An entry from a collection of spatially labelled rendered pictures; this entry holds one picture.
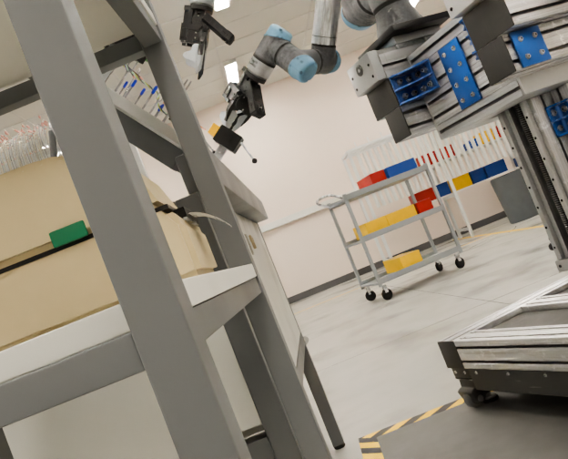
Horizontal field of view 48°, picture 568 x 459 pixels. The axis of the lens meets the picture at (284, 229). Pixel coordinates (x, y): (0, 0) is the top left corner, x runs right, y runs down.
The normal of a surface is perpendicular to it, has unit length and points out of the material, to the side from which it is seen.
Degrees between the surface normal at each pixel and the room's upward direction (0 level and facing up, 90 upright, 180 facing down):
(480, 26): 90
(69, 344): 90
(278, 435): 90
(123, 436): 90
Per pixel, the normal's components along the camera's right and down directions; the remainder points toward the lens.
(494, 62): -0.86, 0.32
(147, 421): -0.04, -0.04
